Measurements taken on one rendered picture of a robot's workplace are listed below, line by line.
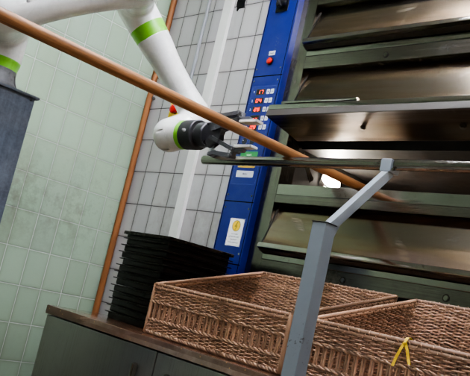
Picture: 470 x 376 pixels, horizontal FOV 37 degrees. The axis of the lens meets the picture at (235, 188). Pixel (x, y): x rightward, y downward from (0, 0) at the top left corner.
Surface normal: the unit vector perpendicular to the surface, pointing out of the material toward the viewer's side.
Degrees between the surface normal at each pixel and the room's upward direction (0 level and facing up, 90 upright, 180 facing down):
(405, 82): 70
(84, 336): 90
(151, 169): 90
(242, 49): 90
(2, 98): 90
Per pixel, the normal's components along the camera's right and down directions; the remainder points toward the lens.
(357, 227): -0.56, -0.58
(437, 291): -0.68, -0.26
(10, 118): 0.71, 0.05
